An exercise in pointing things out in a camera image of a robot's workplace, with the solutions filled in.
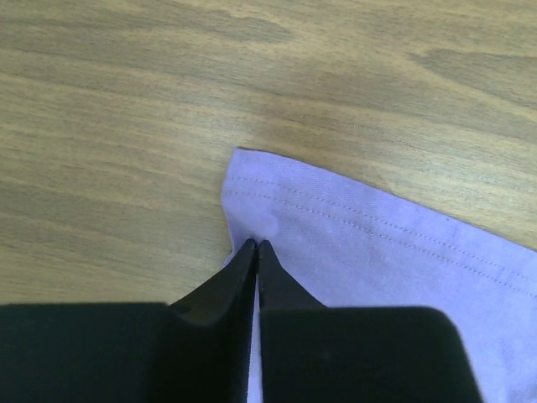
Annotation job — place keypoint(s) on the lavender t-shirt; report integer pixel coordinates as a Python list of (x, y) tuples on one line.
[(350, 244)]

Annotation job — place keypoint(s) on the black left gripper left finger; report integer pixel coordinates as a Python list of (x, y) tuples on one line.
[(194, 350)]

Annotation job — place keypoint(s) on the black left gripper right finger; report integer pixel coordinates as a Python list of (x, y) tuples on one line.
[(315, 353)]

